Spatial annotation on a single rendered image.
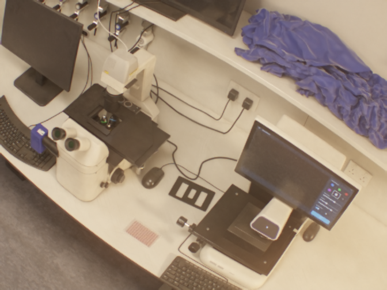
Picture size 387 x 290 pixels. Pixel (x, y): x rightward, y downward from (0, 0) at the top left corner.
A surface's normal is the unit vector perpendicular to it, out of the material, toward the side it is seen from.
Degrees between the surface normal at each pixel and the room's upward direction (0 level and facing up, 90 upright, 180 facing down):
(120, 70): 73
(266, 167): 93
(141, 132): 0
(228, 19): 86
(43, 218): 0
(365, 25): 90
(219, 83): 90
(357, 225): 0
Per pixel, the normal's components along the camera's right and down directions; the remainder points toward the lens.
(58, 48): -0.51, 0.50
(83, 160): -0.27, 0.00
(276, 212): 0.29, -0.73
